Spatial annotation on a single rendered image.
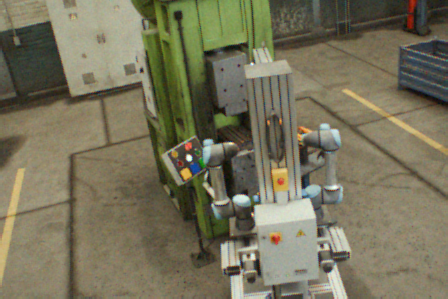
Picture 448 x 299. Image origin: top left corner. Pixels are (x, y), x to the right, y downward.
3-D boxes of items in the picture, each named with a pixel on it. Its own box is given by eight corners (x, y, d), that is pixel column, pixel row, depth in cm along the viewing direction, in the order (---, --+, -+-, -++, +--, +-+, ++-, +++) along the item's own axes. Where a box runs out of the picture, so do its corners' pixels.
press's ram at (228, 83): (260, 96, 407) (255, 51, 390) (219, 108, 395) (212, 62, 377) (239, 84, 443) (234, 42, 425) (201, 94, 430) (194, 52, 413)
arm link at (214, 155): (236, 219, 326) (224, 146, 308) (215, 223, 324) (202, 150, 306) (233, 211, 337) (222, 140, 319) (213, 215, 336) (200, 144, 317)
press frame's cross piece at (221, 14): (248, 41, 399) (241, -15, 379) (204, 52, 386) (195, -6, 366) (227, 33, 436) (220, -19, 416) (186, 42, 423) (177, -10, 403)
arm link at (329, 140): (321, 199, 336) (317, 127, 318) (342, 198, 334) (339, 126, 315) (322, 207, 325) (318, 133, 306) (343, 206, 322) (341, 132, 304)
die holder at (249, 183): (273, 187, 441) (269, 145, 422) (237, 200, 429) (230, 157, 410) (247, 163, 489) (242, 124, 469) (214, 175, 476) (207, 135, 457)
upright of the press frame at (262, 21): (290, 209, 487) (269, -20, 387) (268, 217, 479) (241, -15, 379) (270, 190, 524) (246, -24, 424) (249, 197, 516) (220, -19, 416)
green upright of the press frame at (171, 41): (232, 231, 466) (195, -6, 366) (208, 240, 457) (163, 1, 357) (215, 210, 503) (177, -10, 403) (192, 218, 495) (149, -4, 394)
